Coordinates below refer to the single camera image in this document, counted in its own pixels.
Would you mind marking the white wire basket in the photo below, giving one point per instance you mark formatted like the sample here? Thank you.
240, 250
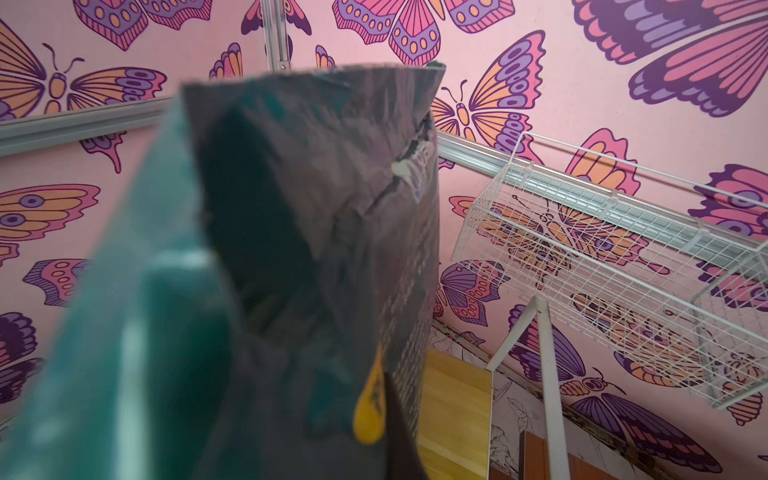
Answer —
680, 300

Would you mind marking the dark green fertilizer bag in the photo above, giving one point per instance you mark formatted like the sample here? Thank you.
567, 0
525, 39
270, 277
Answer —
252, 341

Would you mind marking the white frame wooden shelf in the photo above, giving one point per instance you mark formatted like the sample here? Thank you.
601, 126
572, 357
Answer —
465, 400

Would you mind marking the brown wooden step stand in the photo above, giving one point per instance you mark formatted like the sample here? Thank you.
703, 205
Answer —
534, 461

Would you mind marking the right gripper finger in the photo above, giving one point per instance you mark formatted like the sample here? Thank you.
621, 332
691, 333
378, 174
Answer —
403, 462

